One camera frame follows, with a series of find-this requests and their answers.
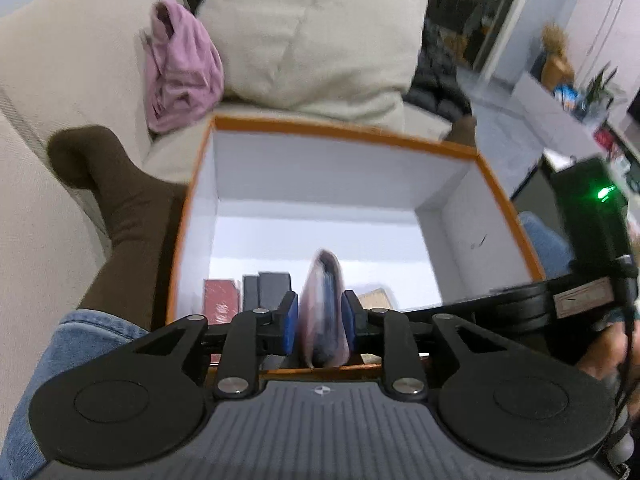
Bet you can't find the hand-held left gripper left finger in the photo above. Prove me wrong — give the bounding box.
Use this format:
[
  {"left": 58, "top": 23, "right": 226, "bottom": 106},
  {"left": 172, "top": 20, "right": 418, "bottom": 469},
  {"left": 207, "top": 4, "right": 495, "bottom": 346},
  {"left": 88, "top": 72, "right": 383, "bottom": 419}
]
[{"left": 132, "top": 290, "right": 301, "bottom": 401}]

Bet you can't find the green potted plant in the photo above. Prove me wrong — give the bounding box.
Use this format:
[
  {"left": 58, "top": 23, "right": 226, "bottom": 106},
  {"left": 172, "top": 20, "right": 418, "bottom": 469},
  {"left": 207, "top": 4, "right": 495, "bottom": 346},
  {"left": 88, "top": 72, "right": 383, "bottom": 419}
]
[{"left": 582, "top": 62, "right": 626, "bottom": 121}]

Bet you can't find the person's right hand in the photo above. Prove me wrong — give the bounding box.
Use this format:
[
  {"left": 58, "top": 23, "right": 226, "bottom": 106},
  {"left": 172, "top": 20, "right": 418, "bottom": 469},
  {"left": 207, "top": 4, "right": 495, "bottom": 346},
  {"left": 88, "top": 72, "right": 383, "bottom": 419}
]
[{"left": 575, "top": 310, "right": 636, "bottom": 387}]

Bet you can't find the black puffer jacket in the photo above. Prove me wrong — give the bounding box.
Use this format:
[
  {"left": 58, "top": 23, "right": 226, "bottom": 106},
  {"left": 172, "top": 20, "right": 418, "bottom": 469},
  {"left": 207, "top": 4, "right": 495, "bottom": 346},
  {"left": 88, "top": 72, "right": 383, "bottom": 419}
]
[{"left": 405, "top": 15, "right": 473, "bottom": 126}]

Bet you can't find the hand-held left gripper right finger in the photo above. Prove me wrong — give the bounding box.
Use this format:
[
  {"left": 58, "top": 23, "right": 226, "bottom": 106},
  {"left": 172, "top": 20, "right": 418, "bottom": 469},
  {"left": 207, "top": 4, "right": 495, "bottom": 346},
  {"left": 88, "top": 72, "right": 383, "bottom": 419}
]
[{"left": 341, "top": 289, "right": 506, "bottom": 403}]

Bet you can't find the white low cabinet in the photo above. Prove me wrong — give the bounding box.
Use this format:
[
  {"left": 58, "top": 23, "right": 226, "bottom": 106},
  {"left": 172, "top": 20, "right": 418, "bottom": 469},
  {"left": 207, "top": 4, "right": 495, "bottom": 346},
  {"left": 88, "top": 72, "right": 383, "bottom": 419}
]
[{"left": 512, "top": 72, "right": 601, "bottom": 156}]

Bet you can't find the purple cloth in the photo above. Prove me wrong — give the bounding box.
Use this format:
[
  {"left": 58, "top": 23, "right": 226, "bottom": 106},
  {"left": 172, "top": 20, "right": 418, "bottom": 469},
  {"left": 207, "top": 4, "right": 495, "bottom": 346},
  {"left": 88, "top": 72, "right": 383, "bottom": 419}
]
[{"left": 140, "top": 0, "right": 226, "bottom": 135}]

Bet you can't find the person's left leg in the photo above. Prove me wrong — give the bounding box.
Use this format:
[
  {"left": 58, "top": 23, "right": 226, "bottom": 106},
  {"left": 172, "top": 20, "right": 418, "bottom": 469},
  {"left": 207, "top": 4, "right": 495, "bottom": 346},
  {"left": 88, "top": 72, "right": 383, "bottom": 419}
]
[{"left": 0, "top": 125, "right": 188, "bottom": 471}]

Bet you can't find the brown cardboard piece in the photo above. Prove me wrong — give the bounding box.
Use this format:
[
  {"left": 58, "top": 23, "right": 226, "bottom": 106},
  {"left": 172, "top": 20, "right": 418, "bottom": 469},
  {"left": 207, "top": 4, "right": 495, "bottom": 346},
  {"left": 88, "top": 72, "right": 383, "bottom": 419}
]
[{"left": 357, "top": 287, "right": 398, "bottom": 311}]

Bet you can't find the small black box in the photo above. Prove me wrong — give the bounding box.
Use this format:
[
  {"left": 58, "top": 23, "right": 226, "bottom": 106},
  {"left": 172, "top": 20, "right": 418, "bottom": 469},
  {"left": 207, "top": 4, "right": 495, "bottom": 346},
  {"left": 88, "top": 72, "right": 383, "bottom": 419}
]
[{"left": 242, "top": 271, "right": 292, "bottom": 313}]

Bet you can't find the small red box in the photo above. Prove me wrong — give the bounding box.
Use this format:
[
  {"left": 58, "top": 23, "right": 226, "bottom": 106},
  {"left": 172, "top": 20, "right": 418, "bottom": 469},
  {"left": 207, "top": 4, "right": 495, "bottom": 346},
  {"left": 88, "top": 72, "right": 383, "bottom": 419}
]
[{"left": 203, "top": 280, "right": 241, "bottom": 326}]

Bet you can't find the beige cushion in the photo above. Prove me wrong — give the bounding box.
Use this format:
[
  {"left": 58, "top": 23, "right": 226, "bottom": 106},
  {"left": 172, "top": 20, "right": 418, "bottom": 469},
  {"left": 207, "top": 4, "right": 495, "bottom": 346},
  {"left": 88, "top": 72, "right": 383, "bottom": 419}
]
[{"left": 195, "top": 0, "right": 430, "bottom": 126}]

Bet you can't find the orange cardboard box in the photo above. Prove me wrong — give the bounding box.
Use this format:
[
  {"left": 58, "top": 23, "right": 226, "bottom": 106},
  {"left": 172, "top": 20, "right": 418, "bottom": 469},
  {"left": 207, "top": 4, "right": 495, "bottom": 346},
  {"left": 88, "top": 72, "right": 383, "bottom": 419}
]
[{"left": 165, "top": 114, "right": 547, "bottom": 383}]

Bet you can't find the beige sofa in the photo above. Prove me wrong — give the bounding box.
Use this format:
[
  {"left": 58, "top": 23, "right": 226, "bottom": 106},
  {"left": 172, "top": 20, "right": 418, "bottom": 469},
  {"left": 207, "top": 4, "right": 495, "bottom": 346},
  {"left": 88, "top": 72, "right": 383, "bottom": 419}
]
[{"left": 0, "top": 0, "right": 456, "bottom": 441}]

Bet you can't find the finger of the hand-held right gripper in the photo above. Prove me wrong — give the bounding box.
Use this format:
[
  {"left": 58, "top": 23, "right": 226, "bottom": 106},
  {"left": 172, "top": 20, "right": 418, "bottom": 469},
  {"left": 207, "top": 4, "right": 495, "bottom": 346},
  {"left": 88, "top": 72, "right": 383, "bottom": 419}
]
[{"left": 400, "top": 296, "right": 488, "bottom": 337}]

